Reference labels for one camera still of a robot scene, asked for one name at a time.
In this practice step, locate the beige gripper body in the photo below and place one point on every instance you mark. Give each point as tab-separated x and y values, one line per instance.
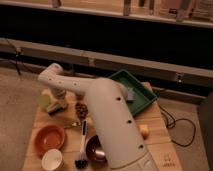
59	95

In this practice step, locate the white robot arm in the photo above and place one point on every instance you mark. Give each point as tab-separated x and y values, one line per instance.
120	138

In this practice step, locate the green plastic tray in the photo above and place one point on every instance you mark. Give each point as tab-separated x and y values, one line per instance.
142	96

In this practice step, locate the light green cup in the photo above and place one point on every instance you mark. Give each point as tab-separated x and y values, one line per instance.
43	101

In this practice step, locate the bunch of dark grapes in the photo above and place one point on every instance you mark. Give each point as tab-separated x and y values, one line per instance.
81	111

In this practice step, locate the metal spoon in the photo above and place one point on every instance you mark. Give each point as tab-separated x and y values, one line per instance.
72	125

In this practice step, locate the orange bowl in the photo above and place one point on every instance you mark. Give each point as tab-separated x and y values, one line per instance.
49	137

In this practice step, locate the white cup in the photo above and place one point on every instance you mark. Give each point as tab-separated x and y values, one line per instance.
52	160

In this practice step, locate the dark purple bowl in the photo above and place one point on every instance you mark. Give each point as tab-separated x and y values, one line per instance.
94	151

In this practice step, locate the blue-grey sponge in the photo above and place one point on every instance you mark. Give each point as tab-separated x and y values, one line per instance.
130	95

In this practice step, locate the yellow-red apple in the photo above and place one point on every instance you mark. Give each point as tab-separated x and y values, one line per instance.
144	130

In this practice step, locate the grey metal rail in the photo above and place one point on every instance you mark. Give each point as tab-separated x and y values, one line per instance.
159	70

